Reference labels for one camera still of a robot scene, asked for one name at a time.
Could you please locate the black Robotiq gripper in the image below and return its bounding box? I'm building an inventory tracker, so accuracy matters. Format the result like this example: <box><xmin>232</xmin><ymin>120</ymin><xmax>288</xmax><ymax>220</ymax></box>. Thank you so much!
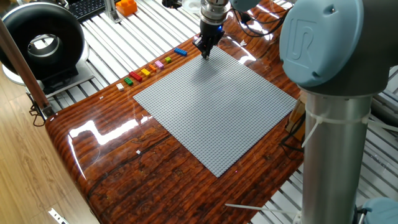
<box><xmin>192</xmin><ymin>20</ymin><xmax>226</xmax><ymax>60</ymax></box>

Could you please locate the grey Lego baseplate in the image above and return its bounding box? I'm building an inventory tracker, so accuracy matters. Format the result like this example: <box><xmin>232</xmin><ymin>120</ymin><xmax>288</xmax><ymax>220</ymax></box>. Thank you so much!
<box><xmin>132</xmin><ymin>45</ymin><xmax>298</xmax><ymax>179</ymax></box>

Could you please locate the long red Lego brick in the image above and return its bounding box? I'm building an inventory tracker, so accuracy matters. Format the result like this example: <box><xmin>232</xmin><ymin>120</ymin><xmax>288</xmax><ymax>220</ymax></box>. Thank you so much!
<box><xmin>129</xmin><ymin>71</ymin><xmax>144</xmax><ymax>83</ymax></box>

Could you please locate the white tape roll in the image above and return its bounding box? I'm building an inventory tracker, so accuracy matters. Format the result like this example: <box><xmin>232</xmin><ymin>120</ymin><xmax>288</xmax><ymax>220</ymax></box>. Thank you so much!
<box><xmin>182</xmin><ymin>0</ymin><xmax>203</xmax><ymax>14</ymax></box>

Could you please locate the black round object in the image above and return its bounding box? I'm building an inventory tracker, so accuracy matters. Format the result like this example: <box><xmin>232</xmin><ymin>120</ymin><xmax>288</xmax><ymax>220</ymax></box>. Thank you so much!
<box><xmin>161</xmin><ymin>0</ymin><xmax>183</xmax><ymax>9</ymax></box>

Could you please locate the large orange toy brick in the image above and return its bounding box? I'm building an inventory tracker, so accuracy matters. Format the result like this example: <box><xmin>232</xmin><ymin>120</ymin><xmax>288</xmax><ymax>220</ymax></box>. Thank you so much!
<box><xmin>115</xmin><ymin>0</ymin><xmax>139</xmax><ymax>17</ymax></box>

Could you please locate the black keyboard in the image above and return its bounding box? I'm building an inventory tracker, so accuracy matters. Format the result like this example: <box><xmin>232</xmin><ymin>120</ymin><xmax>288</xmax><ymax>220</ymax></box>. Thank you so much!
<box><xmin>67</xmin><ymin>0</ymin><xmax>108</xmax><ymax>22</ymax></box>

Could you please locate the long white zip tie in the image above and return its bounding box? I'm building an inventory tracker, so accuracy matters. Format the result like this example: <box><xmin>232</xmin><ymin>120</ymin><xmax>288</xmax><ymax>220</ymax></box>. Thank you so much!
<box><xmin>224</xmin><ymin>203</ymin><xmax>302</xmax><ymax>224</ymax></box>

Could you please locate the brown wooden beam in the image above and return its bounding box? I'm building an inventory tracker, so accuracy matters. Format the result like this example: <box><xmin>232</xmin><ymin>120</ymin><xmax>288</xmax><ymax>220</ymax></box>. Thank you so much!
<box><xmin>0</xmin><ymin>18</ymin><xmax>54</xmax><ymax>118</ymax></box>

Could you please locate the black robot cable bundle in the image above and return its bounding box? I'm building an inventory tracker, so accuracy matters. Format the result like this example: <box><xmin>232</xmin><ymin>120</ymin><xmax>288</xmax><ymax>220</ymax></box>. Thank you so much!
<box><xmin>231</xmin><ymin>0</ymin><xmax>292</xmax><ymax>38</ymax></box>

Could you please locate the short aluminium post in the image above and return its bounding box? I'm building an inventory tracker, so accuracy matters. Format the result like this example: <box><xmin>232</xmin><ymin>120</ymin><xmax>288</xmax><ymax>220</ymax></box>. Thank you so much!
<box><xmin>104</xmin><ymin>0</ymin><xmax>122</xmax><ymax>24</ymax></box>

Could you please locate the black round ring device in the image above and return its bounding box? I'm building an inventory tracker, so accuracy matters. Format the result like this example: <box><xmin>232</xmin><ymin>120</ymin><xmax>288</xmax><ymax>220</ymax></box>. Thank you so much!
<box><xmin>0</xmin><ymin>2</ymin><xmax>94</xmax><ymax>94</ymax></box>

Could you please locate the silver metal bracket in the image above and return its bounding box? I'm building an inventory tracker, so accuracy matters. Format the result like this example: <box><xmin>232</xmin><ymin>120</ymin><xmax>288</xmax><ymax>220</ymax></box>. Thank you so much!
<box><xmin>48</xmin><ymin>207</ymin><xmax>70</xmax><ymax>224</ymax></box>

